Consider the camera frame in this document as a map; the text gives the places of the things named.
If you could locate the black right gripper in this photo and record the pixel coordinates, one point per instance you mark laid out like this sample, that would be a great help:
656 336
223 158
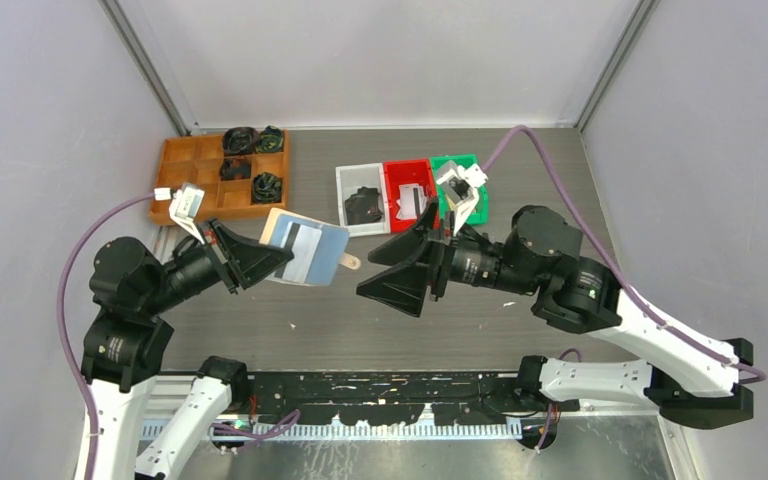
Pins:
401 285

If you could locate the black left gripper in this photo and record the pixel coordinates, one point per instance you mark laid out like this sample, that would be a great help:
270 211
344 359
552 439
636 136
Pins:
249 260

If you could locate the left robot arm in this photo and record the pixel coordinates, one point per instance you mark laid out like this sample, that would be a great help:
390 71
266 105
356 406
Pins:
124 347

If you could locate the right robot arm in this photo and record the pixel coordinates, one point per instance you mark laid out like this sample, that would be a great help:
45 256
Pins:
691 379

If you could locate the cards in red bin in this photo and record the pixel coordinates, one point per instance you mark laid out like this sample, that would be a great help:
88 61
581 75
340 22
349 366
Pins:
411 201

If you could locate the black leather wallet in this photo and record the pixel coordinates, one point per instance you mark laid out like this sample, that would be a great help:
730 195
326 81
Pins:
362 207

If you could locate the dark floral rolled tie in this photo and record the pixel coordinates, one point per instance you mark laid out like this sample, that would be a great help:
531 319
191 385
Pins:
267 188

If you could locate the orange wooden compartment tray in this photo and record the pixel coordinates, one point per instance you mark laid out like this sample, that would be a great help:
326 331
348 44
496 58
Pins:
198 159

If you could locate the small dark rolled tie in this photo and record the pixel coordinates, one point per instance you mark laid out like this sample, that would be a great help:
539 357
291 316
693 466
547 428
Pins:
235 168

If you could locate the green plastic bin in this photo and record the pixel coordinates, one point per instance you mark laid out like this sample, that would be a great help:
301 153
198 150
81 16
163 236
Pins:
479 215

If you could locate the red plastic bin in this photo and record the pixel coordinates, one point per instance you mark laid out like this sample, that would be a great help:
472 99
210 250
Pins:
403 172

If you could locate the white plastic bin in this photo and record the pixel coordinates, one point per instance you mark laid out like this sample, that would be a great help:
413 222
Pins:
348 179

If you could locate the black rolled tie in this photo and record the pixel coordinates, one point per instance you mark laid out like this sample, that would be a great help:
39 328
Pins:
239 141

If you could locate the green floral rolled tie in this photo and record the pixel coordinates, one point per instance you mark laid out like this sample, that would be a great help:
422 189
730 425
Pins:
271 140

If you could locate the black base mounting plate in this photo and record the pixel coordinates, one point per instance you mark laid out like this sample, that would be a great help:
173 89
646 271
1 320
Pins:
385 398

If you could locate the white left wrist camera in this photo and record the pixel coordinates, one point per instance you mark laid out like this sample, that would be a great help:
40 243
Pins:
185 203

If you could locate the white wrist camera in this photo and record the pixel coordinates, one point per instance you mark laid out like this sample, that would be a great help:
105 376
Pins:
185 203
461 187

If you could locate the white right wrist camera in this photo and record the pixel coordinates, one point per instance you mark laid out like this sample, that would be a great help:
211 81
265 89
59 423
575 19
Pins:
461 187

